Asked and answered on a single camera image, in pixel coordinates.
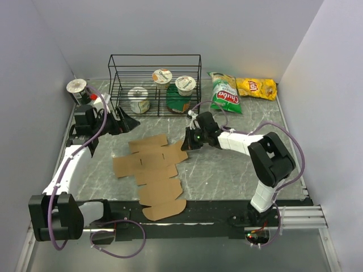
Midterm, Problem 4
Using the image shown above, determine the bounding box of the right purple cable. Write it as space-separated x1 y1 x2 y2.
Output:
189 100 306 247

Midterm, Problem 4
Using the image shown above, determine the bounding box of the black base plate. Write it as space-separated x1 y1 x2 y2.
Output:
85 199 313 241

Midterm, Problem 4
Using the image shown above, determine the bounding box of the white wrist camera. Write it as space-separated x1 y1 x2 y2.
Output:
90 93 111 113
187 110 199 130

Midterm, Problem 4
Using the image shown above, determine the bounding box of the black chips can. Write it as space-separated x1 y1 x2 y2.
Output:
66 79 91 105

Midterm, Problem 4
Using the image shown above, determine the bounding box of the green lidded brown jar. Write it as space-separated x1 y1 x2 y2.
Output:
166 84 191 114

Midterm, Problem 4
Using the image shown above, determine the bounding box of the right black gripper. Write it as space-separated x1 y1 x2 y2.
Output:
181 126 208 151

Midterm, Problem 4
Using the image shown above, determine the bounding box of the orange yogurt cup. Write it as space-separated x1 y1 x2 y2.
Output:
152 69 172 90

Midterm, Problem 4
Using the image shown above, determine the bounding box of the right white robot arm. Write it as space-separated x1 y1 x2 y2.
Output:
181 110 296 226

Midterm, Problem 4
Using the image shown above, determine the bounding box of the pale yogurt cup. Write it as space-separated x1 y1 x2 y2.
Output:
128 87 150 114

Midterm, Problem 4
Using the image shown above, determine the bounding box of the white yogurt cup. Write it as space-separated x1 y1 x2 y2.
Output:
175 76 196 96

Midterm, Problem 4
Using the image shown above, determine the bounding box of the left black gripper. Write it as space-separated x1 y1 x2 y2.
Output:
91 105 140 137

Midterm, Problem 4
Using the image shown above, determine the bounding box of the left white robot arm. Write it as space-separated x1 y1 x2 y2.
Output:
28 105 140 241

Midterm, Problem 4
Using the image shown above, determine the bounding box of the green Chuba chips bag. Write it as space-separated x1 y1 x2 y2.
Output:
208 73 242 114

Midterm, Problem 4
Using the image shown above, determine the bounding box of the black wire rack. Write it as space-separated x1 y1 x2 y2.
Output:
108 54 202 117

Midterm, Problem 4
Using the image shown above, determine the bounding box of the brown cardboard box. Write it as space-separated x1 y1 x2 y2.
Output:
113 134 188 221

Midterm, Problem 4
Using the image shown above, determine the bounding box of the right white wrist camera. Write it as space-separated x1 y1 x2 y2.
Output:
187 110 199 130

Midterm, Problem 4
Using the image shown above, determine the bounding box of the yellow Lays chips bag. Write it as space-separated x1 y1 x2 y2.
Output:
236 78 277 101

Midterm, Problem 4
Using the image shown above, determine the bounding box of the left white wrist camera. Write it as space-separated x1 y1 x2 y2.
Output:
90 93 111 113

